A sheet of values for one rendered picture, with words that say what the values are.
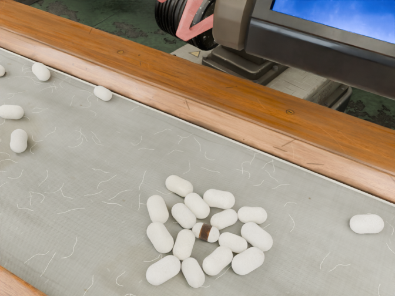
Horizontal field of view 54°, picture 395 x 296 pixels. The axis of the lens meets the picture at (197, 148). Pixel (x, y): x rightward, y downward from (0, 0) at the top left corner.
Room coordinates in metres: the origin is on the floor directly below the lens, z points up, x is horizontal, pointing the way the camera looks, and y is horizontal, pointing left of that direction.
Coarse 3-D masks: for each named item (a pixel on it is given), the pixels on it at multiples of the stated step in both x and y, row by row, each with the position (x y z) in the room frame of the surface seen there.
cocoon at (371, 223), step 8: (360, 216) 0.26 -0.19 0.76; (368, 216) 0.26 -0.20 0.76; (376, 216) 0.26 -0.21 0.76; (352, 224) 0.25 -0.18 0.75; (360, 224) 0.25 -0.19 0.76; (368, 224) 0.25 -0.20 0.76; (376, 224) 0.25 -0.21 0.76; (360, 232) 0.25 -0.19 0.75; (368, 232) 0.25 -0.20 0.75; (376, 232) 0.25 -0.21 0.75
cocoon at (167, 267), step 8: (168, 256) 0.20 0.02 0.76; (152, 264) 0.19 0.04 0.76; (160, 264) 0.19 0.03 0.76; (168, 264) 0.19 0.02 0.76; (176, 264) 0.19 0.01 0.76; (152, 272) 0.18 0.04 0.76; (160, 272) 0.18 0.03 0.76; (168, 272) 0.18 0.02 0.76; (176, 272) 0.18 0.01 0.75; (152, 280) 0.17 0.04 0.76; (160, 280) 0.17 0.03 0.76
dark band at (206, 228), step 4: (204, 224) 0.24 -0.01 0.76; (208, 224) 0.24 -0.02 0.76; (204, 228) 0.23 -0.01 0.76; (208, 228) 0.23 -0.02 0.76; (200, 232) 0.23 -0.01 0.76; (204, 232) 0.23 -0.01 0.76; (208, 232) 0.23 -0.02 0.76; (200, 236) 0.23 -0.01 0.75; (204, 236) 0.23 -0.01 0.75; (208, 236) 0.23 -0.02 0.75; (204, 240) 0.23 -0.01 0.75
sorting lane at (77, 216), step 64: (0, 64) 0.55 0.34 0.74; (0, 128) 0.39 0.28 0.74; (64, 128) 0.40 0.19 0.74; (128, 128) 0.41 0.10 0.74; (192, 128) 0.42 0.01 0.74; (0, 192) 0.28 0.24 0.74; (64, 192) 0.29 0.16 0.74; (128, 192) 0.29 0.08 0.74; (192, 192) 0.30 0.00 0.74; (256, 192) 0.30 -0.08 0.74; (320, 192) 0.31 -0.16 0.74; (0, 256) 0.20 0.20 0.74; (64, 256) 0.20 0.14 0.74; (128, 256) 0.21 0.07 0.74; (192, 256) 0.21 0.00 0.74; (320, 256) 0.22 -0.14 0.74; (384, 256) 0.22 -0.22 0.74
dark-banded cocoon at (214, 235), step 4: (196, 224) 0.24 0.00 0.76; (200, 224) 0.24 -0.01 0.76; (196, 228) 0.23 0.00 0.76; (200, 228) 0.23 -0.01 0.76; (212, 228) 0.24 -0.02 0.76; (216, 228) 0.24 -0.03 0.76; (196, 232) 0.23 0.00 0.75; (212, 232) 0.23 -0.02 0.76; (216, 232) 0.23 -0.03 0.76; (196, 236) 0.23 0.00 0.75; (212, 236) 0.23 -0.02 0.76; (216, 236) 0.23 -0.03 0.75; (208, 240) 0.23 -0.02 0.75; (212, 240) 0.22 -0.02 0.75; (216, 240) 0.23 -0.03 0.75
